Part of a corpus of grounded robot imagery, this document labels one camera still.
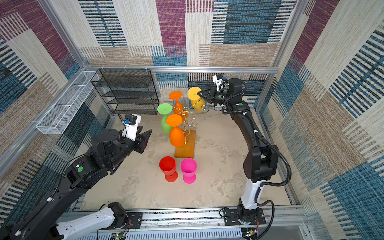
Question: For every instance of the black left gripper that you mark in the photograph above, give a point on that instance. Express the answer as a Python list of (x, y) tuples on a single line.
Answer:
[(141, 144)]

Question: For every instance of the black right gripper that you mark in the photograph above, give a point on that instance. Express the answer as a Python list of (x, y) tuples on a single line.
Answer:
[(210, 91)]

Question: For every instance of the yellow wine glass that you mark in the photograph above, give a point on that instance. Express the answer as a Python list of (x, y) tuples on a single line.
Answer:
[(198, 104)]

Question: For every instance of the red wine glass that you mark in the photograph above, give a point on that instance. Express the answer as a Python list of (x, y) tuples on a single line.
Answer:
[(168, 167)]

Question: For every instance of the pink wine glass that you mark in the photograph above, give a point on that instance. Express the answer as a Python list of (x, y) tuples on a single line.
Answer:
[(189, 168)]

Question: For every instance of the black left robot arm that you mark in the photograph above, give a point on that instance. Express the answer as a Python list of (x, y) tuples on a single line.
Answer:
[(108, 150)]

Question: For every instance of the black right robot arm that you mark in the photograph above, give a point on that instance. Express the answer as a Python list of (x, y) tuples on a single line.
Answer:
[(264, 164)]

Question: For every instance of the front orange wine glass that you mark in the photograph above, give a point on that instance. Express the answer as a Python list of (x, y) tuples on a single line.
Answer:
[(177, 137)]

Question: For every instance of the orange wine glass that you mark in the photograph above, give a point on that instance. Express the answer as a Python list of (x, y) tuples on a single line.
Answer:
[(178, 107), (177, 137)]

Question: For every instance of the green wine glass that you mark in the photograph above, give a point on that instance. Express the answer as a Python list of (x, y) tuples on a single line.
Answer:
[(165, 109)]

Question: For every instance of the back orange wine glass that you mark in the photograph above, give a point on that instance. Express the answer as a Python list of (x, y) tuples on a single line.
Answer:
[(178, 107)]

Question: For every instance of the orange wooden rack base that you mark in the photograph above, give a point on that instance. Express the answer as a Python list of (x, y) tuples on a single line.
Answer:
[(188, 149)]

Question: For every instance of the black mesh shelf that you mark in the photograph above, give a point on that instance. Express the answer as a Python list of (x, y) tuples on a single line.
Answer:
[(127, 91)]

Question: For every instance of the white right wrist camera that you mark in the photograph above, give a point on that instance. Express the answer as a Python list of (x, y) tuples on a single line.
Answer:
[(220, 82)]

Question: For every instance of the gold wire glass rack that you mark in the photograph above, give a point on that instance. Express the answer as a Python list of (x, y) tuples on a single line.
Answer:
[(189, 119)]

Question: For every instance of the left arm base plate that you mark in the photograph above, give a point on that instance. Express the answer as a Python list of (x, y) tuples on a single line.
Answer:
[(133, 221)]

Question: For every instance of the white mesh wall basket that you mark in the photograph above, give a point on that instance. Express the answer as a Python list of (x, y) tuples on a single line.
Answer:
[(59, 116)]

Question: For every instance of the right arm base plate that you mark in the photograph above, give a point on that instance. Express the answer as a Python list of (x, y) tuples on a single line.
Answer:
[(234, 217)]

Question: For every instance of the aluminium front rail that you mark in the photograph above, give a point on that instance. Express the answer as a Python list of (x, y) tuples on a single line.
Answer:
[(282, 223)]

